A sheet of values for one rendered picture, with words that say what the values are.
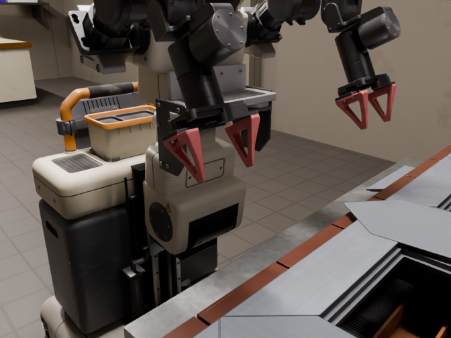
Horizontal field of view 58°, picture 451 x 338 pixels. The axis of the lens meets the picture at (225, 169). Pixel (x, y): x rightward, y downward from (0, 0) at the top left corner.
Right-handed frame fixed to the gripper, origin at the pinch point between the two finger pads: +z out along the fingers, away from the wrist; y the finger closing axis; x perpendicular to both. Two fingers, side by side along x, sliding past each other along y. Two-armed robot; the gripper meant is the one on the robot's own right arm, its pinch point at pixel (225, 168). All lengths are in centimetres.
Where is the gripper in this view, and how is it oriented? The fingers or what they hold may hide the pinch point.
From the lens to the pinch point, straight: 61.0
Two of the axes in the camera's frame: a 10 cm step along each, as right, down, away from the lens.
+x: -5.9, 1.9, 7.8
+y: 7.5, -2.4, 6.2
